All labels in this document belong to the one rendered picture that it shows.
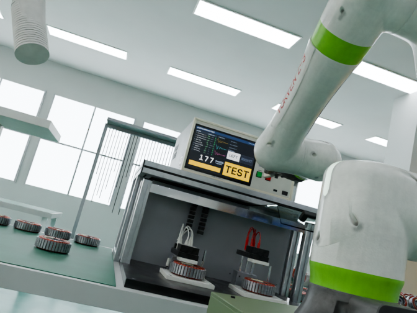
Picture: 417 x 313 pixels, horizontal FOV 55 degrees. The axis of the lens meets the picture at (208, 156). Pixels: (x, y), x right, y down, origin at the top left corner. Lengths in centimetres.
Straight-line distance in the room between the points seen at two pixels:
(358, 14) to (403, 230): 40
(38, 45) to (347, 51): 165
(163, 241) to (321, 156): 73
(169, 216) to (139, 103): 650
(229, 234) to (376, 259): 106
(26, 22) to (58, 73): 588
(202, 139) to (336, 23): 78
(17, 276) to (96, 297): 18
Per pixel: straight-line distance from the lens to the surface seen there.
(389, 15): 82
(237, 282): 148
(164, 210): 153
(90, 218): 767
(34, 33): 222
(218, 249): 158
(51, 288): 103
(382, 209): 58
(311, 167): 104
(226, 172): 146
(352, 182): 58
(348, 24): 81
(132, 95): 798
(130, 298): 103
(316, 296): 60
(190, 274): 125
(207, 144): 145
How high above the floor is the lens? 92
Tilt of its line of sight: 11 degrees up
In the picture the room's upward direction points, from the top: 14 degrees clockwise
